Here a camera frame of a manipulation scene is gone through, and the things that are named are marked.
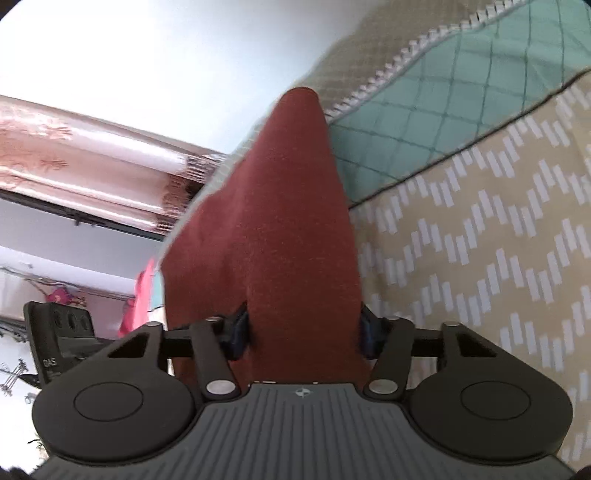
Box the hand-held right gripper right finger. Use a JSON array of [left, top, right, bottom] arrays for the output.
[[357, 305, 498, 400]]

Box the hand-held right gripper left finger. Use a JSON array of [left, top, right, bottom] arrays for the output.
[[106, 302, 253, 400]]

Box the dark red sweater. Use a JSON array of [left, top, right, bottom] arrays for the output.
[[159, 86, 371, 387]]

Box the pink hanging garment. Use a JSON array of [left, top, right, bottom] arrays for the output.
[[44, 283, 89, 308]]

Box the pink cloth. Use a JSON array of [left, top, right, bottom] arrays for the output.
[[119, 258, 160, 339]]

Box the patterned beige teal bedsheet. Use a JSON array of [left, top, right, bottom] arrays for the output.
[[152, 0, 591, 476]]

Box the metal clothes rail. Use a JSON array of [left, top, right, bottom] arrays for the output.
[[0, 265, 136, 302]]

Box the dark window frame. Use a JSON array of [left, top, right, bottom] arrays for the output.
[[0, 191, 165, 242]]

